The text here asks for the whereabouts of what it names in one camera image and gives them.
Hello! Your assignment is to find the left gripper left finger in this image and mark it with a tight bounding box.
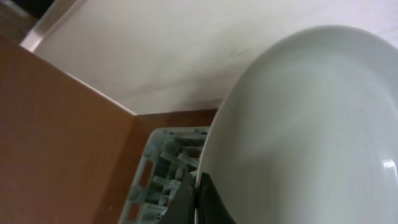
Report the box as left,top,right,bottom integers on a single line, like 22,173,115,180
160,174,196,224

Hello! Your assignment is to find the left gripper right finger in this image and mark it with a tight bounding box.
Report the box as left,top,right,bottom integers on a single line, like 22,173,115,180
198,172,236,224

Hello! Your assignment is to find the grey round plate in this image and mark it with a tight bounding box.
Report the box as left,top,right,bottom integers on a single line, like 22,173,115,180
199,26,397,223

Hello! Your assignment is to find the grey dishwasher rack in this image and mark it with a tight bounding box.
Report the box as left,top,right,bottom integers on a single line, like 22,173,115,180
118,126,210,224

